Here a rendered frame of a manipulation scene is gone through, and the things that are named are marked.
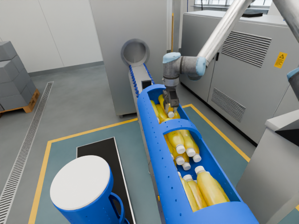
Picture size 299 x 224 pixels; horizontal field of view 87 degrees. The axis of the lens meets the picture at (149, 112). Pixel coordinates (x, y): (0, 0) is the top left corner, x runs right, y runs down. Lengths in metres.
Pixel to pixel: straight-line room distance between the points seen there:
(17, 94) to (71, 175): 3.02
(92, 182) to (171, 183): 0.40
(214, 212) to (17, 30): 5.47
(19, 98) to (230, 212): 3.69
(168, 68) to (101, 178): 0.64
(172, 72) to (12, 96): 3.35
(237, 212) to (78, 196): 0.62
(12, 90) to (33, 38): 2.10
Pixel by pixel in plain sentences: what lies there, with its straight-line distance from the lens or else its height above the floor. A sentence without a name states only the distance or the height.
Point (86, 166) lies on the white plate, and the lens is 0.93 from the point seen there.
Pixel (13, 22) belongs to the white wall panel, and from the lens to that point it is 5.53.
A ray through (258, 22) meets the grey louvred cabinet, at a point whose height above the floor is 1.43.
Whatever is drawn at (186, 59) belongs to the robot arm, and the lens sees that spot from 0.85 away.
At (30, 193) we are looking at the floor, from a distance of 2.43.
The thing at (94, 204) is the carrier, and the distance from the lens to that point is 0.84.
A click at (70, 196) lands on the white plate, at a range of 0.87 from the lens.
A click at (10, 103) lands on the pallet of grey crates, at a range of 3.93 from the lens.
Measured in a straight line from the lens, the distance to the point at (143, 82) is 1.52.
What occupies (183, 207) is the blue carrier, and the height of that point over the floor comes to 1.20.
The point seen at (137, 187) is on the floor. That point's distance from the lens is 1.97.
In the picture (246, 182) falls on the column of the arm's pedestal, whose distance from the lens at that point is 1.55.
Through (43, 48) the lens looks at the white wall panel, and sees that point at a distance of 5.50.
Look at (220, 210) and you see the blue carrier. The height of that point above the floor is 1.23.
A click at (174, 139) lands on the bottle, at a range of 0.76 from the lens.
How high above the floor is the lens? 1.73
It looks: 36 degrees down
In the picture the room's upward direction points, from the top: 4 degrees counter-clockwise
